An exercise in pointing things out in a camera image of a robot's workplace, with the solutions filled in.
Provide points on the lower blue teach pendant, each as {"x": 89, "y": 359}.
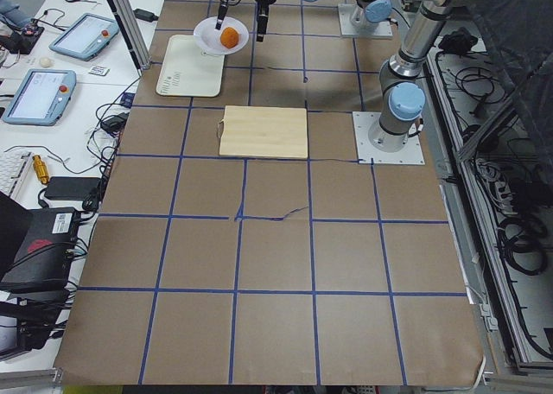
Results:
{"x": 41, "y": 98}

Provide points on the blue teach pendant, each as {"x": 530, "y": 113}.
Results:
{"x": 87, "y": 37}
{"x": 41, "y": 98}

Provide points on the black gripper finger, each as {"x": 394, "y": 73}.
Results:
{"x": 262, "y": 21}
{"x": 222, "y": 10}

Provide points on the white keyboard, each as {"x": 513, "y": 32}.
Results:
{"x": 15, "y": 165}

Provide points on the cream bear tray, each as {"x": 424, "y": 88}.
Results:
{"x": 188, "y": 71}

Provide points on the small white box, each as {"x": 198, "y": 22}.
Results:
{"x": 99, "y": 71}

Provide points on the white round plate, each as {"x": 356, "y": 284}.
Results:
{"x": 206, "y": 36}

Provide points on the bamboo cutting board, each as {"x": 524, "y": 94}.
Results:
{"x": 268, "y": 132}

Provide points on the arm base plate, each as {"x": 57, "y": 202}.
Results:
{"x": 354, "y": 24}
{"x": 375, "y": 146}

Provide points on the upper blue teach pendant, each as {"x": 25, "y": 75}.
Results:
{"x": 87, "y": 37}

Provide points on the gold metal cylinder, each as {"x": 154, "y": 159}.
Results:
{"x": 41, "y": 170}

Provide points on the orange fruit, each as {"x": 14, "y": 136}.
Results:
{"x": 229, "y": 37}

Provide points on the aluminium frame post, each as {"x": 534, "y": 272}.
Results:
{"x": 134, "y": 41}

